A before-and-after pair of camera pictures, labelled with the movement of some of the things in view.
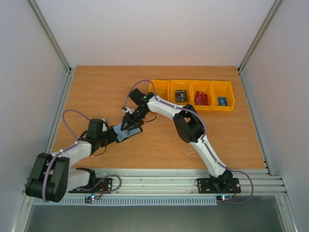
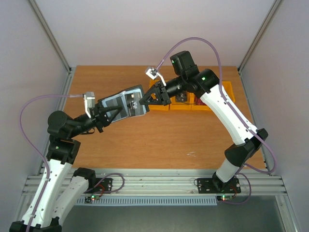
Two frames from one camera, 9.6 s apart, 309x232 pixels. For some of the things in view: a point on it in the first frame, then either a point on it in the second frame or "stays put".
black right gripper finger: (124, 125) to (154, 89)
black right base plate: (218, 185) stays put
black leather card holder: (123, 135) to (129, 100)
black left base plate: (103, 185) stays put
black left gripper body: (110, 139) to (98, 119)
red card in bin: (201, 98) stays put
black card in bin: (180, 95) stays put
